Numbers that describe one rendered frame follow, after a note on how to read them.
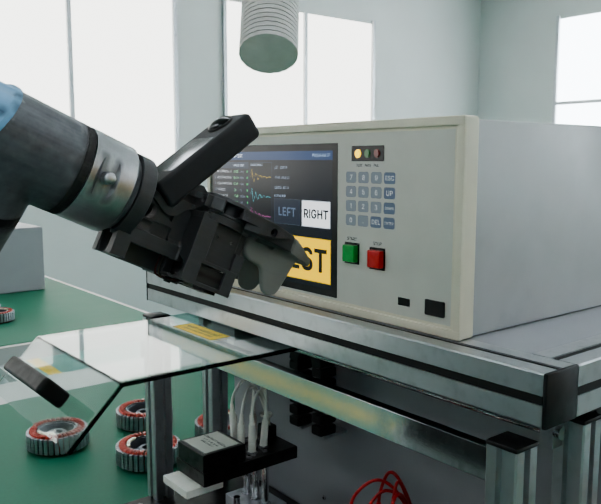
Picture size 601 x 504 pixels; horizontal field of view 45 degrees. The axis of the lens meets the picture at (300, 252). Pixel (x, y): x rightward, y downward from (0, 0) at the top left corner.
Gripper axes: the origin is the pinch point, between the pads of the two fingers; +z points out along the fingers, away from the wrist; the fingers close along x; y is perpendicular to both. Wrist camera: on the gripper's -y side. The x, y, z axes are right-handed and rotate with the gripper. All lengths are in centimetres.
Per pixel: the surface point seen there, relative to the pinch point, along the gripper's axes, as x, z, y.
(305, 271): -7.9, 8.0, 0.3
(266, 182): -15.4, 3.7, -8.8
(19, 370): -21.1, -13.9, 20.9
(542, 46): -389, 522, -382
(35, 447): -71, 14, 40
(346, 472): -13.9, 31.5, 22.3
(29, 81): -468, 90, -113
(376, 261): 4.2, 6.4, -1.8
